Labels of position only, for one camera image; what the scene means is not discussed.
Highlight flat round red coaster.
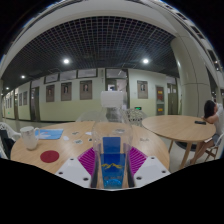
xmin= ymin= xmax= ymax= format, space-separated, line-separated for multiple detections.
xmin=39 ymin=149 xmax=61 ymax=164

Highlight person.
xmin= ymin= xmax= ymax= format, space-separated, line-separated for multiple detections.
xmin=191 ymin=98 xmax=224 ymax=165

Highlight round wooden table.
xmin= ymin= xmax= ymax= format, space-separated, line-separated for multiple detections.
xmin=141 ymin=114 xmax=217 ymax=171

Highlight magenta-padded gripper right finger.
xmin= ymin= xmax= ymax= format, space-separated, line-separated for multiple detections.
xmin=124 ymin=146 xmax=171 ymax=190

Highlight folding chair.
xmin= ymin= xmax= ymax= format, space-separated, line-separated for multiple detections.
xmin=203 ymin=132 xmax=224 ymax=163

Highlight black bag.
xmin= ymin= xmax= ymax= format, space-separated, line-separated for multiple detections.
xmin=0 ymin=129 xmax=16 ymax=158

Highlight framed wall portraits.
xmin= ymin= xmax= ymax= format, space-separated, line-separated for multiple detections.
xmin=17 ymin=79 xmax=150 ymax=108

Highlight clear blue-labelled water bottle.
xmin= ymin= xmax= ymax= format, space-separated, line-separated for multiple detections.
xmin=91 ymin=90 xmax=135 ymax=191

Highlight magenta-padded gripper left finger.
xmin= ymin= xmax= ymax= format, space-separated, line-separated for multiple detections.
xmin=54 ymin=147 xmax=100 ymax=190

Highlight light blue paper sheet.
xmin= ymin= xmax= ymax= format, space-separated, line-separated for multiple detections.
xmin=34 ymin=128 xmax=65 ymax=141

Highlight round ceiling lights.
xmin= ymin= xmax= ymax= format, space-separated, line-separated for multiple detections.
xmin=4 ymin=56 xmax=151 ymax=92

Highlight white ceramic mug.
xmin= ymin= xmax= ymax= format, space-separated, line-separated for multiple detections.
xmin=19 ymin=125 xmax=41 ymax=151

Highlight dark wooden door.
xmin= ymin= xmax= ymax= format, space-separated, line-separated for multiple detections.
xmin=29 ymin=86 xmax=41 ymax=122

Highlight glass entrance door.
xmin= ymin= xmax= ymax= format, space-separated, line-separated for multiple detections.
xmin=104 ymin=67 xmax=130 ymax=110

